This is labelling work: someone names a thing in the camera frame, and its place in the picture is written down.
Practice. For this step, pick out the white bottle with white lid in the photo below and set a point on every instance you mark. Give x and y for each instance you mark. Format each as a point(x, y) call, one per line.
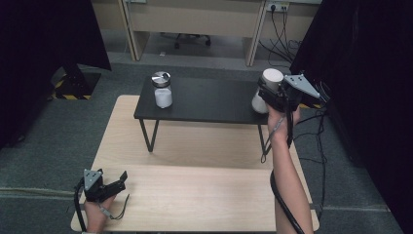
point(272, 78)

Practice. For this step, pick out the white power socket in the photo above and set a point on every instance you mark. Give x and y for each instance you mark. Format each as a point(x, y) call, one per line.
point(276, 6)

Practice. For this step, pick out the person's right hand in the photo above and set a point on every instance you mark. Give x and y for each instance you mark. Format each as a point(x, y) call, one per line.
point(279, 122)

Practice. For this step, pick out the black office chair base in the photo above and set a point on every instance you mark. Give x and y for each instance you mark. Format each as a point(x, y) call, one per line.
point(195, 37)

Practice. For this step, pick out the beige desk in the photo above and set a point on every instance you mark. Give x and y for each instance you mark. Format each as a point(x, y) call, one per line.
point(195, 18)

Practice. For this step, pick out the small white floor object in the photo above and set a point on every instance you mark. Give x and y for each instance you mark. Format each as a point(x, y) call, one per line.
point(162, 53)

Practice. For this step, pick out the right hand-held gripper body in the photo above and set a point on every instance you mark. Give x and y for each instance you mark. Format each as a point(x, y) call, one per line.
point(293, 92)

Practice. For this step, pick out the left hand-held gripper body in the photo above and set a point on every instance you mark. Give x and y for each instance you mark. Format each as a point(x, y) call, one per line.
point(94, 187)

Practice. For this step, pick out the black shelf with metal legs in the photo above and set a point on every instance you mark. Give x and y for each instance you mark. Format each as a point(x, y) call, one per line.
point(207, 100)

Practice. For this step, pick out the black stand base striped edge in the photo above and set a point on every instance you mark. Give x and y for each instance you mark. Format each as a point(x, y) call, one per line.
point(76, 86)
point(312, 104)

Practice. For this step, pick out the black curtain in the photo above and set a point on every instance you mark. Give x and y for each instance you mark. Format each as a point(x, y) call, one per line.
point(363, 81)
point(35, 48)

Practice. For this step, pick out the person's left hand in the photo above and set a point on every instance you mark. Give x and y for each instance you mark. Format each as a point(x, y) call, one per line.
point(95, 214)

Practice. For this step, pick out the glass jar with metal lid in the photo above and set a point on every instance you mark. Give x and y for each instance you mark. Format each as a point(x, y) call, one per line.
point(162, 92)

